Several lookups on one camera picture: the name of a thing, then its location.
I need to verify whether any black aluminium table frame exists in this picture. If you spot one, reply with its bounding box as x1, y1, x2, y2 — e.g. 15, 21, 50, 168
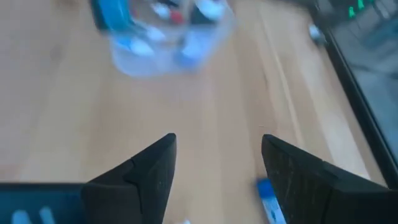
306, 0, 398, 189

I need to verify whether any clear plastic bin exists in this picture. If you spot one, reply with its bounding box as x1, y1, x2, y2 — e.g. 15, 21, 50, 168
105, 0, 237, 78

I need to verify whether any small green food coloring bottle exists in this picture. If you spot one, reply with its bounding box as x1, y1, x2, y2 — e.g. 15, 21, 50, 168
308, 24, 326, 43

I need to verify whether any black device green light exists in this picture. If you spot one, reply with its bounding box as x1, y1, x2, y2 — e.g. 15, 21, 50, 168
329, 0, 398, 35

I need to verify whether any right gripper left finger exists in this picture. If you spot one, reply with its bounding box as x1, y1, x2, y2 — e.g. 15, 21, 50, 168
80, 133, 178, 224

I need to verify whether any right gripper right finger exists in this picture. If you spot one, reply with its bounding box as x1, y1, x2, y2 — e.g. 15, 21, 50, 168
261, 134, 398, 224

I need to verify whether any small blue food coloring bottle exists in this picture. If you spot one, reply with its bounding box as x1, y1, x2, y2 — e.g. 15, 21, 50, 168
255, 177, 289, 224

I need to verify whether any large red food coloring bottle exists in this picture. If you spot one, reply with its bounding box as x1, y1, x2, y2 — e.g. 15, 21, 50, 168
169, 11, 186, 26

